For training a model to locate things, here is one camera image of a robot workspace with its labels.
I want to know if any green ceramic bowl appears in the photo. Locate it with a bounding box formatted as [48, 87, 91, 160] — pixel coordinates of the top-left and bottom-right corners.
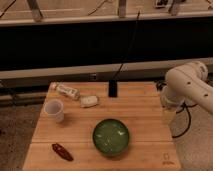
[92, 118, 130, 157]

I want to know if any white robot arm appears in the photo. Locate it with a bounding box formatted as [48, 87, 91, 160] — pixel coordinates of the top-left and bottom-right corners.
[160, 61, 213, 125]

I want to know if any white crumpled object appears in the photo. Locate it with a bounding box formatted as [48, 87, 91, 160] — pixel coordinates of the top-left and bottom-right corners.
[80, 96, 98, 108]

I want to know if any dark red chili pepper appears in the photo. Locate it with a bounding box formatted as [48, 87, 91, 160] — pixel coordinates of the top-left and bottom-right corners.
[52, 143, 73, 161]

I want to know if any white plastic cup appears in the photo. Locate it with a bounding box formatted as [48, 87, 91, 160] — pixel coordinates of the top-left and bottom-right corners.
[44, 99, 64, 123]

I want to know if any black floor cable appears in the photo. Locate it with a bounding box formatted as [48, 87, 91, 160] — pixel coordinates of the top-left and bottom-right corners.
[171, 102, 198, 139]

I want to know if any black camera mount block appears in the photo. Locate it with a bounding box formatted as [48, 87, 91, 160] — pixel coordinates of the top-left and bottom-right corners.
[108, 80, 117, 97]

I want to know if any black cable to mount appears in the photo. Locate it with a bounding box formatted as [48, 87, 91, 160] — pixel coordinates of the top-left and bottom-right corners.
[112, 11, 141, 82]

